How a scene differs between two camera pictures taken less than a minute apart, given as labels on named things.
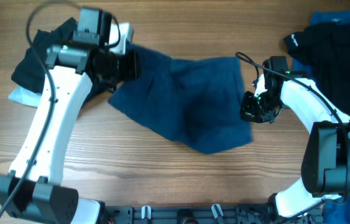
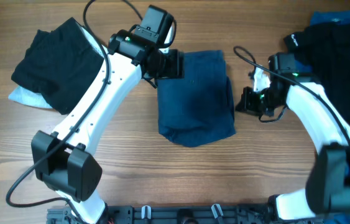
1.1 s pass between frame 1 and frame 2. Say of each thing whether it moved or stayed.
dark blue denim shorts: moved
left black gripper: moved
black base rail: stayed
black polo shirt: stayed
